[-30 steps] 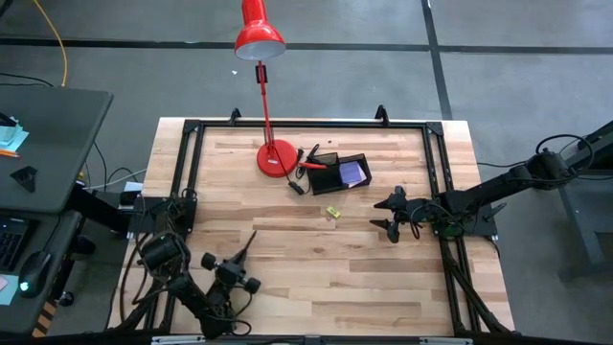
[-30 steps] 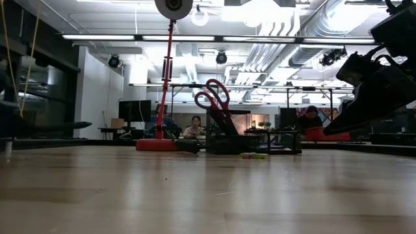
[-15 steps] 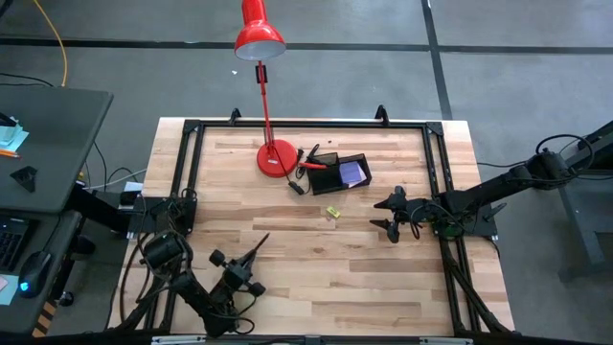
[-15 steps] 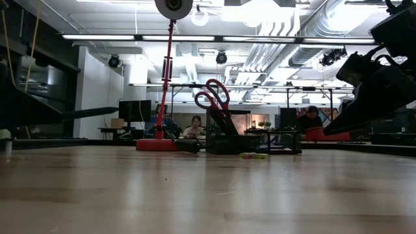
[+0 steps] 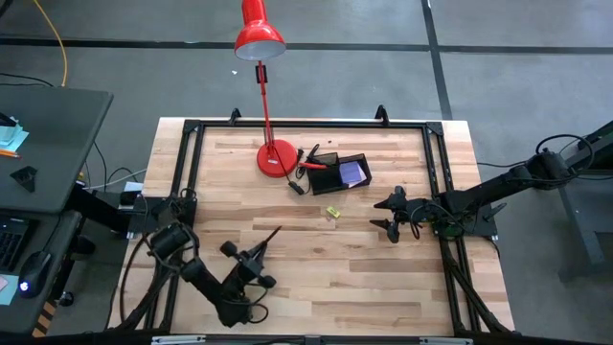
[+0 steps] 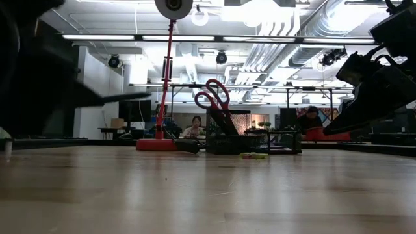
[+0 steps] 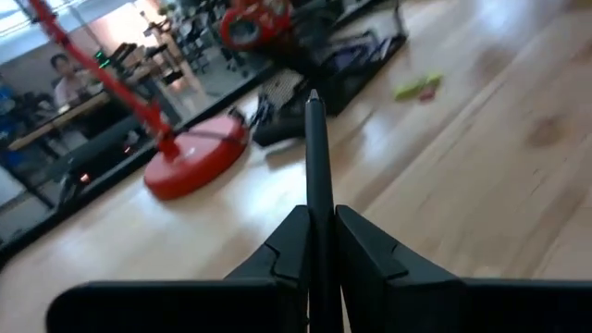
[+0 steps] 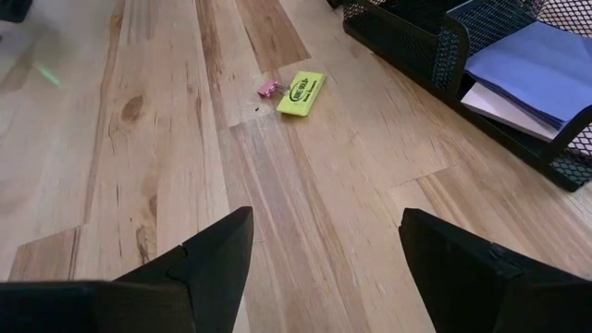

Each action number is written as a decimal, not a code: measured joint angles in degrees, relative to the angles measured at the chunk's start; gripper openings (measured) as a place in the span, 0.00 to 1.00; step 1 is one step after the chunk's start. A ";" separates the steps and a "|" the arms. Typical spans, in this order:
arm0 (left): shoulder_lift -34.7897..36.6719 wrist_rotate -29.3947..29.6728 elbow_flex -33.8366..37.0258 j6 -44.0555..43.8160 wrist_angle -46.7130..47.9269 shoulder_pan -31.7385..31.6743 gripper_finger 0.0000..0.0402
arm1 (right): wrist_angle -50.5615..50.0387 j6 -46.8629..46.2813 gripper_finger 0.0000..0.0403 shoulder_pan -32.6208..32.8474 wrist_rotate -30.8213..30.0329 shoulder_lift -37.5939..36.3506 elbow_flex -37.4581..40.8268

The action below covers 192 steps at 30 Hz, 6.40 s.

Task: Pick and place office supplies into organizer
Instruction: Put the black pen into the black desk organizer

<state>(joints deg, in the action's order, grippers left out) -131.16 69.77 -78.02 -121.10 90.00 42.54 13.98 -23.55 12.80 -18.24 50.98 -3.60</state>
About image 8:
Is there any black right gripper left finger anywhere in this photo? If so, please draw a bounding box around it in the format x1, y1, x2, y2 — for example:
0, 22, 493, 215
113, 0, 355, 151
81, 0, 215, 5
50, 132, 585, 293
0, 206, 254, 333

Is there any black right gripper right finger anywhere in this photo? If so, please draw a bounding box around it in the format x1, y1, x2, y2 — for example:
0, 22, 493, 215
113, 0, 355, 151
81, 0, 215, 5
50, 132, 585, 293
398, 207, 592, 333

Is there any purple sticky note pad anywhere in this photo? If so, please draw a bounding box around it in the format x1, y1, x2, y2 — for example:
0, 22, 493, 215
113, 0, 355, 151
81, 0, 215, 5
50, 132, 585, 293
463, 19, 592, 131

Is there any black mesh desk organizer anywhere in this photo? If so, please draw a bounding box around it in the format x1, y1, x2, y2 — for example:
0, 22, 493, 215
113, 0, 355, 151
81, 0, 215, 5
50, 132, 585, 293
326, 0, 592, 193

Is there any pink binder clip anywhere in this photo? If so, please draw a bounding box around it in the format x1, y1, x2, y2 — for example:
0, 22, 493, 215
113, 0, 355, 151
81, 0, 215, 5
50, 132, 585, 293
256, 79, 291, 100

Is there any yellow eraser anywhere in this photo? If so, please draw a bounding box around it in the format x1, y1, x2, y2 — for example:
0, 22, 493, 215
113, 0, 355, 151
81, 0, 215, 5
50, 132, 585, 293
276, 69, 327, 118

